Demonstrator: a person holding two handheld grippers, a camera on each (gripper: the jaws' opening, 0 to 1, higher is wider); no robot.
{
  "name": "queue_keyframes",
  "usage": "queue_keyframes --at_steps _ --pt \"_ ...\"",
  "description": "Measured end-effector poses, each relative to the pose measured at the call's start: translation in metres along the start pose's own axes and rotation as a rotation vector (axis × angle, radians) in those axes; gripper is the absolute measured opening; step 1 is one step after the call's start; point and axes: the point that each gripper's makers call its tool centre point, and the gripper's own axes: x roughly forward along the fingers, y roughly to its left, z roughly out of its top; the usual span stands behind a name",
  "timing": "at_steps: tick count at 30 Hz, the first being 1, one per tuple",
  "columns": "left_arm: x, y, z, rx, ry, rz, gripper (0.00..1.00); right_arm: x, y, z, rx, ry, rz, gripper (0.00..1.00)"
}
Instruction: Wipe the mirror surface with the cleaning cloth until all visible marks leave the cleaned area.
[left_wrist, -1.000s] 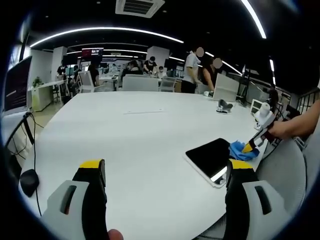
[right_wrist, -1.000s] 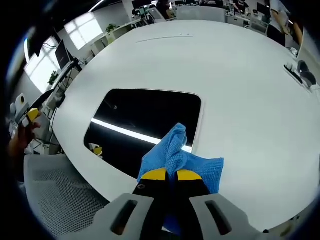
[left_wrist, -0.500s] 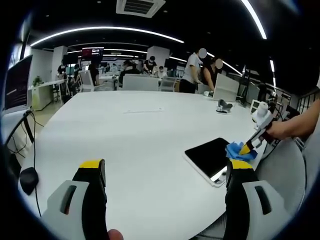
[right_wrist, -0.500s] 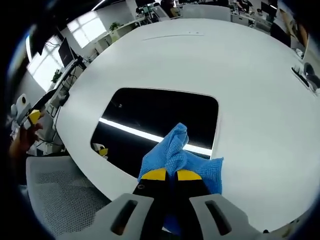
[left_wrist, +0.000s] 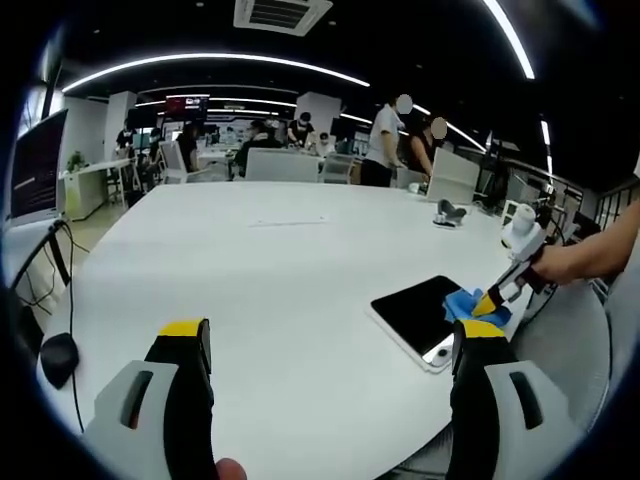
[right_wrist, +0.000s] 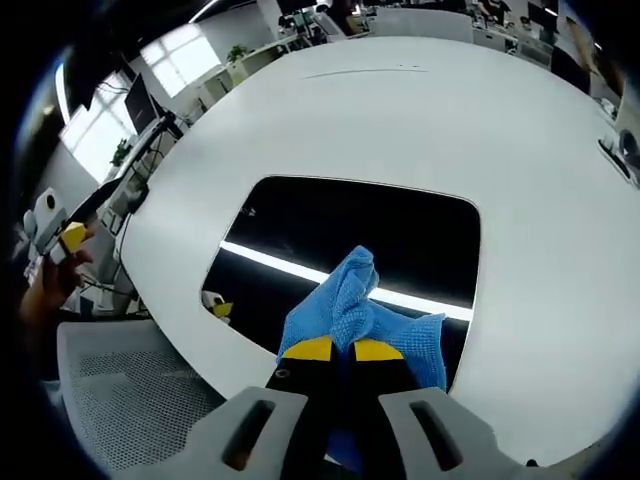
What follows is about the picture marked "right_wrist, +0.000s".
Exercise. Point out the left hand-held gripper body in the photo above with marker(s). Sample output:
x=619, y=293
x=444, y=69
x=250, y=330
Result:
x=45, y=220

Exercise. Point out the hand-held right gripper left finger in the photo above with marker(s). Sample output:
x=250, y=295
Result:
x=300, y=400

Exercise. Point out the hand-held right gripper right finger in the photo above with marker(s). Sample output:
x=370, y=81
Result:
x=395, y=385

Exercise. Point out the blue cleaning cloth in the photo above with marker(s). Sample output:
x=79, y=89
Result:
x=350, y=300

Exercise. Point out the potted green plant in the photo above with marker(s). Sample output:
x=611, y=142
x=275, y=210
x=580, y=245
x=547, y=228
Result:
x=237, y=52
x=121, y=152

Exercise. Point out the black computer monitor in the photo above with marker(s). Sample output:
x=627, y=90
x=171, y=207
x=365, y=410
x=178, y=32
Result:
x=139, y=102

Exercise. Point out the grey mesh office chair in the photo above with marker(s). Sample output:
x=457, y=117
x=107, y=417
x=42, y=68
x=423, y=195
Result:
x=125, y=390

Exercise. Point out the black power strip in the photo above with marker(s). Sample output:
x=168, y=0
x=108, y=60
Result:
x=612, y=155

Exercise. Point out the grey curved object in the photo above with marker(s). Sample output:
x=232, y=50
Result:
x=631, y=142

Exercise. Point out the white panel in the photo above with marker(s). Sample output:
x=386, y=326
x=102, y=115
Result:
x=425, y=25

